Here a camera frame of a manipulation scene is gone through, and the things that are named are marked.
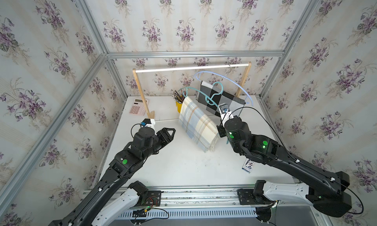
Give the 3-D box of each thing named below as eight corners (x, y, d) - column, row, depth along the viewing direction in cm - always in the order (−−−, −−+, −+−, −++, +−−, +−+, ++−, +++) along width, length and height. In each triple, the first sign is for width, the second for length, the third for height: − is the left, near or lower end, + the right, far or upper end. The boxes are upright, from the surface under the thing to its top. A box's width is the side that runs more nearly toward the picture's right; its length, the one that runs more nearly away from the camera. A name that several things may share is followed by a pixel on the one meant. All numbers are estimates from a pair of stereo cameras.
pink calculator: (129, 115, 111) (128, 112, 108) (134, 101, 120) (133, 98, 117) (145, 115, 111) (143, 112, 108) (148, 101, 120) (147, 98, 117)
